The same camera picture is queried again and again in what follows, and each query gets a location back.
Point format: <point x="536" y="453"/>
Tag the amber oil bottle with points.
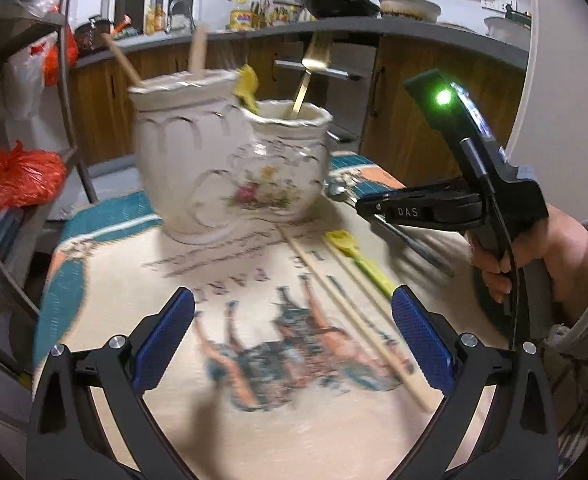
<point x="150" y="20"/>
<point x="160" y="20"/>

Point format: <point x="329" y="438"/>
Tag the black wok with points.
<point x="344" y="2"/>

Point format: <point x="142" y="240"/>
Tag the white plastic bag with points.
<point x="24" y="85"/>

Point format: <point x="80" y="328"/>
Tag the black pump bottle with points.
<point x="516" y="12"/>

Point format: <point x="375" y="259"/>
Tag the orange kitchen tool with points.
<point x="124" y="24"/>

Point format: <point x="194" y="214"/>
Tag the printed tablecloth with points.
<point x="174" y="280"/>

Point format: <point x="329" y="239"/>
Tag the orange plastic bag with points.
<point x="59" y="57"/>

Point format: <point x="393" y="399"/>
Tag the metal shelf rack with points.
<point x="70" y="110"/>

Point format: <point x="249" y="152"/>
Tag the built-in steel oven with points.
<point x="354" y="105"/>

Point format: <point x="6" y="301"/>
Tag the person's right hand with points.
<point x="569" y="255"/>

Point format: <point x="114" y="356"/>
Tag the gold fork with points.
<point x="304" y="85"/>

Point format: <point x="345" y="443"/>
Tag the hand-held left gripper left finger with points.
<point x="166" y="340"/>

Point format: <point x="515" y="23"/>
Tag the metal faucet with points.
<point x="190" y="17"/>

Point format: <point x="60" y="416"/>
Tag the red plastic bag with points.
<point x="19" y="180"/>

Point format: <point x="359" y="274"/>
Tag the white ceramic double utensil holder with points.
<point x="184" y="170"/>

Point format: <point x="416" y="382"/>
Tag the grey kitchen countertop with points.
<point x="424" y="32"/>

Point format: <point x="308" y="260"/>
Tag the wooden lower cabinets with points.
<point x="424" y="110"/>

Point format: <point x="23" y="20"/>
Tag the white cooking pot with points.
<point x="409" y="7"/>

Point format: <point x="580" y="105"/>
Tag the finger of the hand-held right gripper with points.
<point x="424" y="207"/>

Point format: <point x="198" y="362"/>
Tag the white bowl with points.
<point x="504" y="27"/>

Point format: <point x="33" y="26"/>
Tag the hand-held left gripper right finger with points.
<point x="424" y="345"/>

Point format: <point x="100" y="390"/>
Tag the wall socket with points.
<point x="492" y="2"/>

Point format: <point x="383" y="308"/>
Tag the yellow jar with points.
<point x="241" y="20"/>

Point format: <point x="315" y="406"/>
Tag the dark red pressure cooker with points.
<point x="93" y="35"/>

